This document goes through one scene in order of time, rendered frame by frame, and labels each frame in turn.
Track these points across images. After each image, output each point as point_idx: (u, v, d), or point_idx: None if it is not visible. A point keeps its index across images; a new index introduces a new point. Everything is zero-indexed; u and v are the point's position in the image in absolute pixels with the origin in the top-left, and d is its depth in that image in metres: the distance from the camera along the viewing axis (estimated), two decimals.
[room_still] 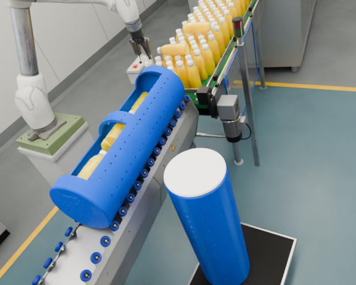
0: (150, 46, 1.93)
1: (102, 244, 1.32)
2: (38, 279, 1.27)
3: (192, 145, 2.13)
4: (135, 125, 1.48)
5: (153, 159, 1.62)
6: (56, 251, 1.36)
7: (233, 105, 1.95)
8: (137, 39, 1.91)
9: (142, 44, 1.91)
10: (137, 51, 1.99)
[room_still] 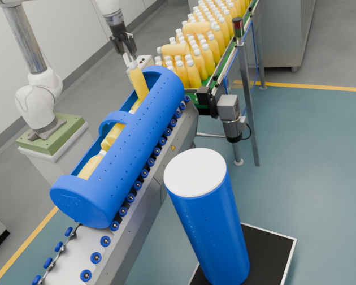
0: (135, 44, 1.60)
1: (102, 244, 1.32)
2: (38, 279, 1.27)
3: (192, 145, 2.13)
4: (135, 125, 1.48)
5: (153, 159, 1.62)
6: (56, 251, 1.36)
7: (233, 105, 1.95)
8: (118, 35, 1.57)
9: (124, 42, 1.58)
10: (119, 50, 1.66)
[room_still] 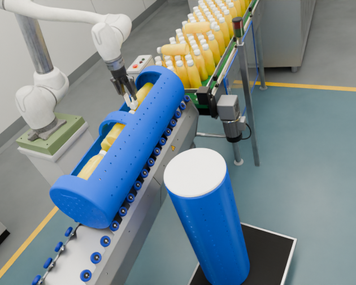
0: (135, 86, 1.63)
1: (102, 244, 1.32)
2: (38, 279, 1.27)
3: (192, 145, 2.13)
4: (135, 125, 1.48)
5: (153, 159, 1.62)
6: (56, 251, 1.36)
7: (233, 105, 1.95)
8: (119, 78, 1.60)
9: (125, 85, 1.61)
10: (120, 90, 1.69)
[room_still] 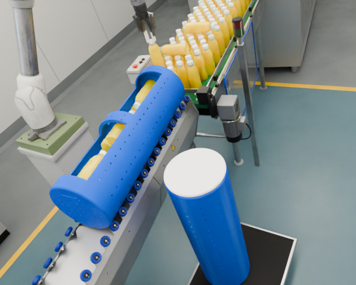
0: (154, 22, 1.88)
1: (102, 244, 1.32)
2: (38, 279, 1.27)
3: (192, 145, 2.13)
4: (135, 125, 1.48)
5: (153, 159, 1.62)
6: (56, 251, 1.36)
7: (233, 105, 1.95)
8: (140, 14, 1.85)
9: (146, 20, 1.86)
10: (140, 27, 1.94)
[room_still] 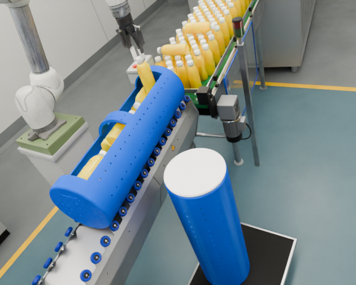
0: (142, 37, 1.55)
1: (102, 244, 1.32)
2: (38, 279, 1.27)
3: (192, 145, 2.13)
4: (135, 125, 1.48)
5: (153, 159, 1.62)
6: (56, 251, 1.36)
7: (233, 105, 1.95)
8: (125, 27, 1.53)
9: (131, 35, 1.53)
10: (126, 43, 1.61)
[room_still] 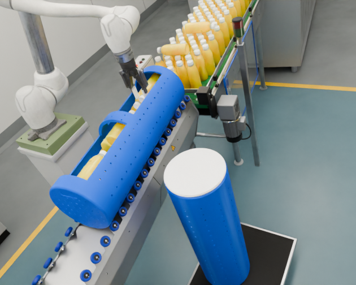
0: (146, 78, 1.60)
1: (102, 244, 1.32)
2: (38, 279, 1.27)
3: (192, 145, 2.13)
4: (135, 125, 1.48)
5: (153, 159, 1.62)
6: (56, 251, 1.36)
7: (233, 105, 1.95)
8: (128, 70, 1.57)
9: (135, 77, 1.58)
10: (128, 83, 1.66)
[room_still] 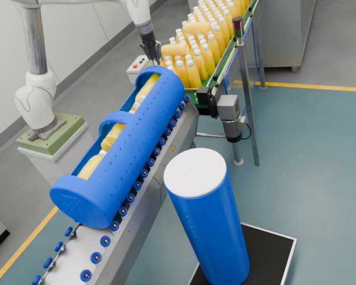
0: (145, 54, 1.80)
1: (102, 244, 1.32)
2: (38, 279, 1.27)
3: (192, 145, 2.13)
4: (135, 125, 1.48)
5: (153, 159, 1.62)
6: (56, 251, 1.36)
7: (233, 105, 1.95)
8: None
9: None
10: (159, 56, 1.78)
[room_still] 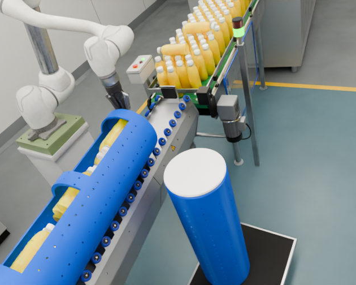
0: (112, 104, 1.58)
1: (110, 242, 1.34)
2: None
3: (192, 145, 2.13)
4: (91, 190, 1.24)
5: (153, 164, 1.61)
6: None
7: (233, 105, 1.95)
8: None
9: None
10: (127, 108, 1.56)
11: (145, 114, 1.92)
